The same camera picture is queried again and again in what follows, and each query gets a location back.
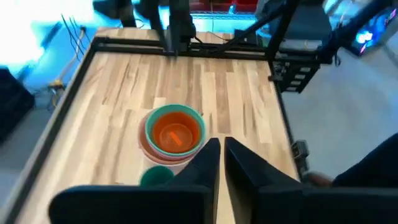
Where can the green plastic cup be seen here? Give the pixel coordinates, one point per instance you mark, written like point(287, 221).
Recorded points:
point(156, 176)

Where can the pink plastic bowl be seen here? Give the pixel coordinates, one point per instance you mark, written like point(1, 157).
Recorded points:
point(174, 158)

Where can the small black clamp box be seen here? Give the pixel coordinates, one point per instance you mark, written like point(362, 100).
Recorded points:
point(300, 149)

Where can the glowing screen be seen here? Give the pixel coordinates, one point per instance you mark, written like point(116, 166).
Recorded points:
point(373, 31)

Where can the person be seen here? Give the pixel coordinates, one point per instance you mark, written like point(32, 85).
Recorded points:
point(370, 165)

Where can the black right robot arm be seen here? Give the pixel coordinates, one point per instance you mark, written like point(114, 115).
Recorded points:
point(180, 25)

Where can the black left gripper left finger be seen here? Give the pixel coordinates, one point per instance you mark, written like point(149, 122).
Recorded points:
point(186, 193)

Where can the teal plastic bowl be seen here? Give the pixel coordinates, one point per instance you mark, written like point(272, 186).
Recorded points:
point(150, 124)

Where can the person's hand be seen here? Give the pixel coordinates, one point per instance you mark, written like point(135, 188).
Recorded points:
point(317, 179)

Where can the orange plastic bowl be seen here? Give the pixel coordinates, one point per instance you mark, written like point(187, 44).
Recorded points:
point(175, 132)

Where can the black table edge frame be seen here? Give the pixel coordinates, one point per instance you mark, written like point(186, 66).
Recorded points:
point(62, 118)

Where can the black electronics box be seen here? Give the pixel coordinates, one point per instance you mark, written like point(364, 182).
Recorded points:
point(295, 74)

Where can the black floor case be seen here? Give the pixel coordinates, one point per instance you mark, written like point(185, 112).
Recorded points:
point(14, 102)

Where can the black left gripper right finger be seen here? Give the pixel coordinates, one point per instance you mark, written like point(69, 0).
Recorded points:
point(280, 199)

